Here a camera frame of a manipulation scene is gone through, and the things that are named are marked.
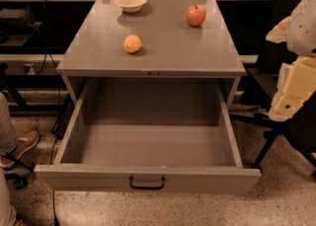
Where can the black drawer handle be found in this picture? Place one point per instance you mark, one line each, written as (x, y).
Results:
(146, 184)

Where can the grey metal cabinet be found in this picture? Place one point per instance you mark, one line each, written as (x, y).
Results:
(170, 46)

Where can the grey trouser leg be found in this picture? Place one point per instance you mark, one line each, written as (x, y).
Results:
(8, 135)

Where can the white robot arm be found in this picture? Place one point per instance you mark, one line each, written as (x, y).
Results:
(305, 10)

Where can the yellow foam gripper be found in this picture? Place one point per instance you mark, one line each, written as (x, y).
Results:
(303, 26)

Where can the white bowl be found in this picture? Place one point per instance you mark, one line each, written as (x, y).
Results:
(130, 6)

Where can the white wall power outlet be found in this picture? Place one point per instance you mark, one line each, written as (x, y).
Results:
(29, 69)

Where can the red apple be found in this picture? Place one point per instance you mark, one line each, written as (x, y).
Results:
(196, 15)

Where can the brown leather shoe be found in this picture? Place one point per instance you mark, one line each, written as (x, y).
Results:
(11, 154)

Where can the open grey top drawer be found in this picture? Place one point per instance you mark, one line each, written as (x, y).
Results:
(176, 129)

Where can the black office chair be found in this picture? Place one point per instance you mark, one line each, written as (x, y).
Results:
(261, 86)

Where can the orange fruit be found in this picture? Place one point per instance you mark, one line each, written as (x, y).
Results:
(132, 43)

